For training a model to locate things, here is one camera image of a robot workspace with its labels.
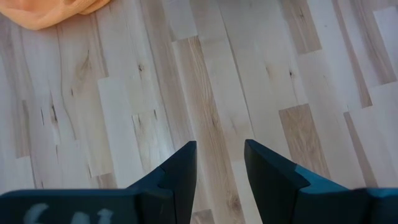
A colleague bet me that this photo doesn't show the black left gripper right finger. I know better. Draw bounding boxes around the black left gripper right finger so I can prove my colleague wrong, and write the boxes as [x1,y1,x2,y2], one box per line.
[244,139,371,224]

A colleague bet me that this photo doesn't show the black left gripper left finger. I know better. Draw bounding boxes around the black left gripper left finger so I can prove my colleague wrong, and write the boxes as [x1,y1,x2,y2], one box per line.
[127,140,198,224]

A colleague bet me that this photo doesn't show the orange microfiber towel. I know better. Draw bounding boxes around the orange microfiber towel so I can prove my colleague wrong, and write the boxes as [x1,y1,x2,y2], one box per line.
[0,0,111,31]

